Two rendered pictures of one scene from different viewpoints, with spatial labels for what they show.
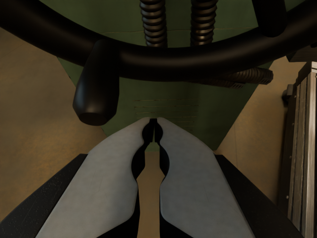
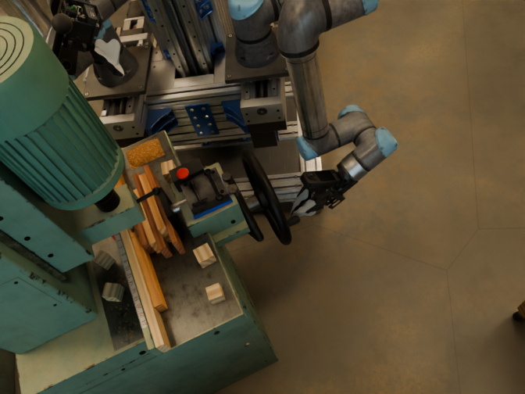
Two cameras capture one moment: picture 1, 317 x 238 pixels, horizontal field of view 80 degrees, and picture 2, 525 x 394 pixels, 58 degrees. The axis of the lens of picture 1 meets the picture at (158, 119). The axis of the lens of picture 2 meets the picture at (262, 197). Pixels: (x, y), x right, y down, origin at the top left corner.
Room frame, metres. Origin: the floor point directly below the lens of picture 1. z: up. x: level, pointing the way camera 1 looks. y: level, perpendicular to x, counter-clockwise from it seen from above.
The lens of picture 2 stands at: (0.27, 0.64, 1.91)
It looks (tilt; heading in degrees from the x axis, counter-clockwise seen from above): 58 degrees down; 258
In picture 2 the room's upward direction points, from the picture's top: 17 degrees counter-clockwise
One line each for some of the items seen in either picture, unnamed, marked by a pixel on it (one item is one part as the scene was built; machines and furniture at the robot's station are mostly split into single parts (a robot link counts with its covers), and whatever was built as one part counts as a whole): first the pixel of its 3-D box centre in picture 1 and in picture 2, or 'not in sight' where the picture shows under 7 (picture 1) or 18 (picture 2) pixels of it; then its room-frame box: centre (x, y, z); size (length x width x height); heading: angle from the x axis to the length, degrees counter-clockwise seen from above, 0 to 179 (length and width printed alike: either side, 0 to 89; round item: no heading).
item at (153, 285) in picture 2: not in sight; (127, 206); (0.46, -0.12, 0.92); 0.60 x 0.02 x 0.04; 87
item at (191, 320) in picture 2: not in sight; (182, 224); (0.35, -0.02, 0.87); 0.61 x 0.30 x 0.06; 87
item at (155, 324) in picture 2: not in sight; (128, 236); (0.48, -0.03, 0.92); 0.60 x 0.02 x 0.05; 87
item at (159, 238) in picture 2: not in sight; (151, 213); (0.40, -0.06, 0.93); 0.24 x 0.02 x 0.05; 87
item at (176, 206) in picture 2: not in sight; (181, 205); (0.33, -0.02, 0.95); 0.09 x 0.07 x 0.09; 87
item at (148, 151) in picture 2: not in sight; (143, 151); (0.36, -0.27, 0.91); 0.10 x 0.07 x 0.02; 177
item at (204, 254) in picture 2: not in sight; (205, 256); (0.33, 0.11, 0.92); 0.04 x 0.04 x 0.03; 1
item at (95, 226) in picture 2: not in sight; (109, 215); (0.48, -0.04, 1.03); 0.14 x 0.07 x 0.09; 177
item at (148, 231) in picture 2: not in sight; (147, 220); (0.42, -0.04, 0.93); 0.17 x 0.02 x 0.06; 87
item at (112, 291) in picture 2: not in sight; (113, 291); (0.59, 0.03, 0.82); 0.04 x 0.04 x 0.04; 56
